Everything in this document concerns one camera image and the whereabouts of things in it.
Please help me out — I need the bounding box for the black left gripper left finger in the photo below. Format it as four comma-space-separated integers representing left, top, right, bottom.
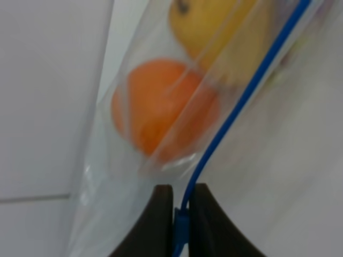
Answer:
110, 185, 173, 257

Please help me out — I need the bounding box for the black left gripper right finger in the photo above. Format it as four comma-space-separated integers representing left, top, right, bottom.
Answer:
189, 183, 264, 257

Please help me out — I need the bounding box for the blue zipper slider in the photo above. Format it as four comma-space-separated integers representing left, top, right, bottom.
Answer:
173, 208, 190, 249

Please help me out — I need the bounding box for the clear zip bag blue seal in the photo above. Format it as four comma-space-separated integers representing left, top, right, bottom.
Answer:
66, 1, 337, 256

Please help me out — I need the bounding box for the orange fruit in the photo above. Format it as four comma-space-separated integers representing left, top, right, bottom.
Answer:
111, 59, 220, 162

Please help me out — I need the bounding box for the yellow pear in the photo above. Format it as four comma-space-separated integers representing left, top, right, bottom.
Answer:
168, 1, 275, 85

